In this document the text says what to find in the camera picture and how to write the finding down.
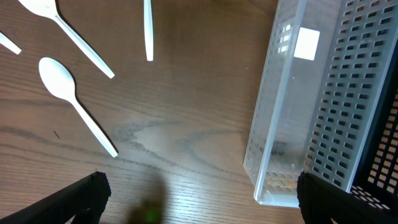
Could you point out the dark green plastic basket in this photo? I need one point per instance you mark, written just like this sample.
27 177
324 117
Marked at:
375 182

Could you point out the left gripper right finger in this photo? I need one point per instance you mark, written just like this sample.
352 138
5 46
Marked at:
323 203

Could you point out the white spoon near left gripper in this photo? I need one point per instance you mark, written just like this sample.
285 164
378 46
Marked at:
60 83

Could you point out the white spoon far left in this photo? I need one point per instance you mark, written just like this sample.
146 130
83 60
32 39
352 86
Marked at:
5 41

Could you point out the clear plastic basket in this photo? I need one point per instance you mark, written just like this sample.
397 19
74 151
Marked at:
325 68

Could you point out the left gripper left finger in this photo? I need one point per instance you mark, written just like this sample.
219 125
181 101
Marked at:
81 202

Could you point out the white spoon upright left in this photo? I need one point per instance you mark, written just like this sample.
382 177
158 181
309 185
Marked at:
148 30

